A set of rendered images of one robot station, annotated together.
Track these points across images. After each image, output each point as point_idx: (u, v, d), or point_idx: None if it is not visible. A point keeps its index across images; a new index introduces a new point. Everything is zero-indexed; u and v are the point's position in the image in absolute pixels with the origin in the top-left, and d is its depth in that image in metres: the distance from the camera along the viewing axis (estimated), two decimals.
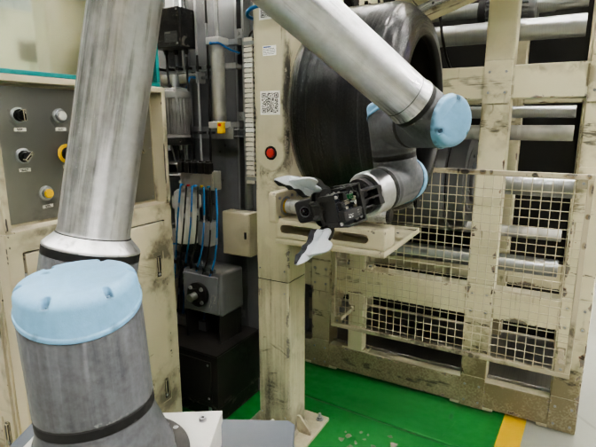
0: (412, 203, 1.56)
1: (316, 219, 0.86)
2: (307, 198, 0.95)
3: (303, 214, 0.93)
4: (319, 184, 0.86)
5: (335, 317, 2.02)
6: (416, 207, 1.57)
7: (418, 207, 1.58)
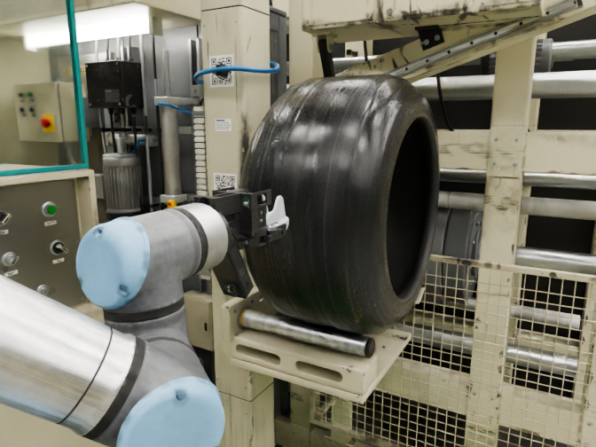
0: None
1: None
2: (244, 287, 0.70)
3: None
4: (272, 229, 0.72)
5: (315, 413, 1.73)
6: None
7: None
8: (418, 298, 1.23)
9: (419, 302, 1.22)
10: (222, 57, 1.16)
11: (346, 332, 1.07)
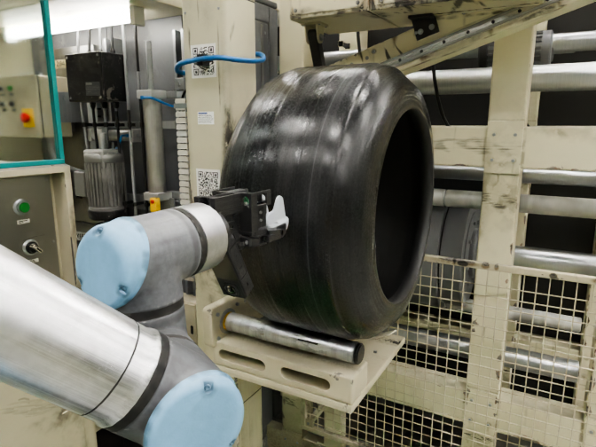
0: None
1: None
2: (244, 287, 0.70)
3: None
4: (271, 229, 0.72)
5: (306, 419, 1.67)
6: None
7: None
8: (388, 333, 1.02)
9: (388, 335, 1.00)
10: (204, 46, 1.10)
11: (332, 340, 1.00)
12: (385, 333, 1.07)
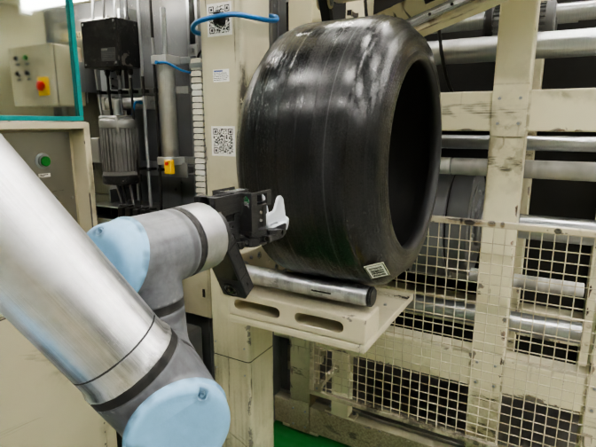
0: (404, 270, 1.25)
1: None
2: (244, 287, 0.70)
3: None
4: (272, 229, 0.72)
5: (315, 384, 1.70)
6: (409, 270, 1.26)
7: (411, 268, 1.27)
8: (381, 266, 0.94)
9: (383, 262, 0.93)
10: (219, 4, 1.13)
11: (343, 288, 1.03)
12: (377, 278, 0.98)
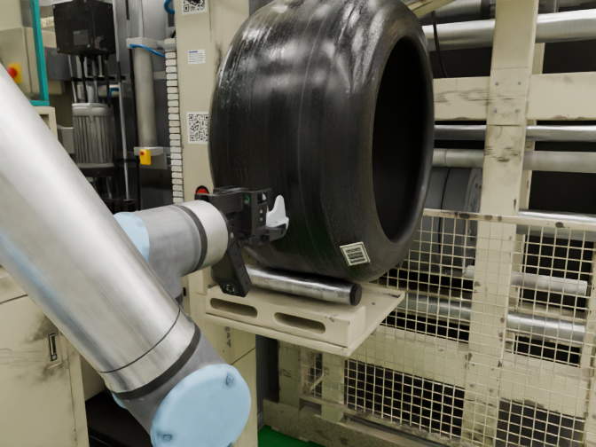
0: None
1: None
2: (243, 286, 0.70)
3: None
4: (271, 228, 0.72)
5: (303, 388, 1.62)
6: None
7: None
8: (360, 248, 0.83)
9: (362, 243, 0.81)
10: None
11: (325, 297, 0.94)
12: (355, 264, 0.86)
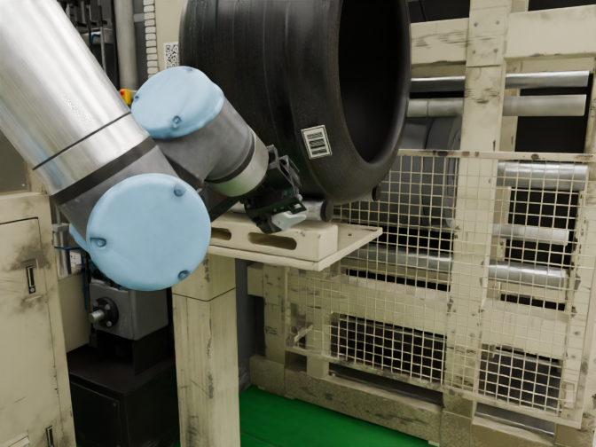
0: None
1: None
2: None
3: None
4: (270, 223, 0.72)
5: (286, 339, 1.62)
6: (373, 191, 1.16)
7: (375, 194, 1.16)
8: (322, 135, 0.81)
9: (324, 126, 0.79)
10: None
11: (296, 214, 0.95)
12: (317, 157, 0.83)
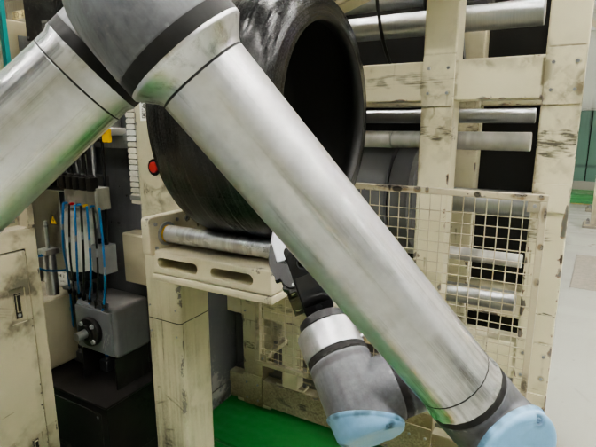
0: None
1: None
2: (288, 268, 0.67)
3: None
4: (278, 272, 0.77)
5: (261, 355, 1.74)
6: None
7: None
8: None
9: None
10: None
11: (253, 253, 1.06)
12: None
